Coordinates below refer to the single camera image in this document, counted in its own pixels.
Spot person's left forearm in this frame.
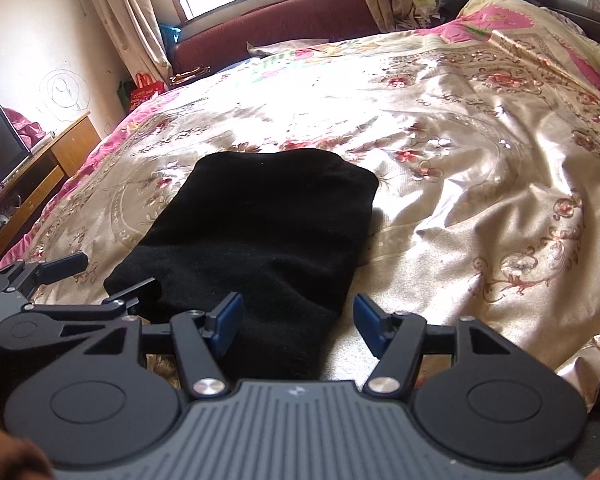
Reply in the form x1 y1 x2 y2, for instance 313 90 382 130
0 414 53 480

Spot pink cloth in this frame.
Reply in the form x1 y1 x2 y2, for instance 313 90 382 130
4 107 47 147

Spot white cloth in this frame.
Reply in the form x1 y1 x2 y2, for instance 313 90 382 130
247 40 332 59

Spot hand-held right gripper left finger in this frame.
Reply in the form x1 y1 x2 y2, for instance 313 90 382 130
87 292 245 401

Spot black pants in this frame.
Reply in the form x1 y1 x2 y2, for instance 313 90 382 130
103 147 380 382

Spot black television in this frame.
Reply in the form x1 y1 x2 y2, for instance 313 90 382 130
0 105 32 188

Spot floral satin bedspread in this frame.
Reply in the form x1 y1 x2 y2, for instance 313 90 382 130
0 0 600 411

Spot wooden cabinet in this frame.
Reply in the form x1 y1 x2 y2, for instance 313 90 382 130
0 112 102 277

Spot green bag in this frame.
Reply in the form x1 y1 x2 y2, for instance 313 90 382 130
117 80 134 114

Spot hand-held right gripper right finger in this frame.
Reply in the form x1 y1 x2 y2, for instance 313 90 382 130
354 293 503 395

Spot dark clothing pile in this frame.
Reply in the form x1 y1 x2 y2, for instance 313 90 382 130
437 0 481 24

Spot red paper bag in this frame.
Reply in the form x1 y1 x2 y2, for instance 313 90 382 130
129 74 167 112

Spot maroon upholstered sofa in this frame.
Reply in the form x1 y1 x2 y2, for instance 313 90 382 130
172 0 381 82

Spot blue plastic bag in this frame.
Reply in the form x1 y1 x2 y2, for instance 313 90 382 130
159 22 182 62

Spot light patterned cloth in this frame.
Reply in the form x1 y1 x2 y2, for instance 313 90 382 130
412 0 444 26

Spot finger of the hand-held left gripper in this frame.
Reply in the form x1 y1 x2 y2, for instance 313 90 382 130
22 277 162 322
0 252 89 295

